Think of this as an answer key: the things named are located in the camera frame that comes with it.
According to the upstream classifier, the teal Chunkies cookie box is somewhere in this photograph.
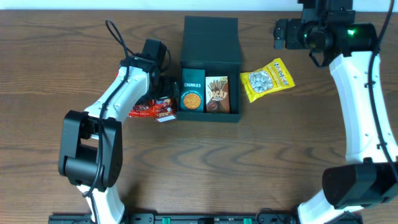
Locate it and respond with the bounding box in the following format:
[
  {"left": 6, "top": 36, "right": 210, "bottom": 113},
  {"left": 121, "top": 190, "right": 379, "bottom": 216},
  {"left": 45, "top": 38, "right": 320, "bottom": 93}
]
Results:
[{"left": 180, "top": 68, "right": 205, "bottom": 113}]

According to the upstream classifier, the red Hello Panda box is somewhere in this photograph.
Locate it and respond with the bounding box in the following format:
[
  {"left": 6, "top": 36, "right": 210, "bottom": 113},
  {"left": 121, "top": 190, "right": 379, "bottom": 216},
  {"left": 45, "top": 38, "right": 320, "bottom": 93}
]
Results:
[{"left": 154, "top": 98, "right": 177, "bottom": 123}]

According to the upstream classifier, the red Hacks candy bag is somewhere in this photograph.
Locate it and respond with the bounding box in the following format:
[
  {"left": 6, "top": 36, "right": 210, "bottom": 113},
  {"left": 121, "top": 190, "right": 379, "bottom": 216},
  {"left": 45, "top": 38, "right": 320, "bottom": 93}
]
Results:
[{"left": 113, "top": 69, "right": 154, "bottom": 121}]

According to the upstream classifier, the yellow Hacks candy bag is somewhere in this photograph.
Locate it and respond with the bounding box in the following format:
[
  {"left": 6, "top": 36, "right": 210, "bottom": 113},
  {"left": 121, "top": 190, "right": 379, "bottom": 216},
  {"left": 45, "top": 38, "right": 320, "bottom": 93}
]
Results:
[{"left": 240, "top": 58, "right": 295, "bottom": 103}]

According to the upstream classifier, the Pocky chocolate stick box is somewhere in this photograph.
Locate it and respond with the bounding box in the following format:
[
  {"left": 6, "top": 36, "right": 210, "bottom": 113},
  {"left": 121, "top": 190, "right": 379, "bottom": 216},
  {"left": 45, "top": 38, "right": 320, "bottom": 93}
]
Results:
[{"left": 205, "top": 76, "right": 230, "bottom": 114}]

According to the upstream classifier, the dark green box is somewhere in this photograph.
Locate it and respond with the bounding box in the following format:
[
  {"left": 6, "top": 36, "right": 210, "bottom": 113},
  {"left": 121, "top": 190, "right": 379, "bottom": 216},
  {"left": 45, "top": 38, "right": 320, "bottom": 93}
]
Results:
[{"left": 177, "top": 16, "right": 242, "bottom": 123}]

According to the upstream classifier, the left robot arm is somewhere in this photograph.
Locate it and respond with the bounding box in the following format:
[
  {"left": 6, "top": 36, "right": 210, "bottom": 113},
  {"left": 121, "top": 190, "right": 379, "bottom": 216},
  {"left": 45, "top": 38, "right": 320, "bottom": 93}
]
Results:
[{"left": 58, "top": 54, "right": 165, "bottom": 223}]

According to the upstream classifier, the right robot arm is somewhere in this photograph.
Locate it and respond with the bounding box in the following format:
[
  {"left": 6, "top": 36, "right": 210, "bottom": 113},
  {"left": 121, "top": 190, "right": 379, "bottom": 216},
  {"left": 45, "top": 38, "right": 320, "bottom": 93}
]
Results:
[{"left": 274, "top": 12, "right": 397, "bottom": 223}]

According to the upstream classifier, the left black cable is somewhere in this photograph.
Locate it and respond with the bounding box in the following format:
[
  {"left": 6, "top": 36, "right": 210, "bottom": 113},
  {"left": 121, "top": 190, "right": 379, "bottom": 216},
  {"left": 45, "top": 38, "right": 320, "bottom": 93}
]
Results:
[{"left": 81, "top": 19, "right": 172, "bottom": 224}]

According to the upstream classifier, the black cable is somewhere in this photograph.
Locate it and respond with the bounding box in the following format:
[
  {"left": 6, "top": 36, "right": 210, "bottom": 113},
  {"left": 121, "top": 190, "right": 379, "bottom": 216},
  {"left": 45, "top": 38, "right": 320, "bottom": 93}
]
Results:
[
  {"left": 81, "top": 19, "right": 172, "bottom": 224},
  {"left": 366, "top": 0, "right": 398, "bottom": 187}
]

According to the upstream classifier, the right black cable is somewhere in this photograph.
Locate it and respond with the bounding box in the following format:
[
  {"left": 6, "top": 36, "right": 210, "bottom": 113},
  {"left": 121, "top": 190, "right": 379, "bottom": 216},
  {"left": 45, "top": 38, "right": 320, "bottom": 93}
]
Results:
[{"left": 366, "top": 0, "right": 398, "bottom": 187}]

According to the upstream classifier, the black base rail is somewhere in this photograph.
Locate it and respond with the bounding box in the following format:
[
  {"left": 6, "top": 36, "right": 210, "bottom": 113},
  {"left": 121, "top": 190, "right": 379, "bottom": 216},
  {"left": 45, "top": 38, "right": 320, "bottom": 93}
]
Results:
[{"left": 48, "top": 212, "right": 299, "bottom": 224}]

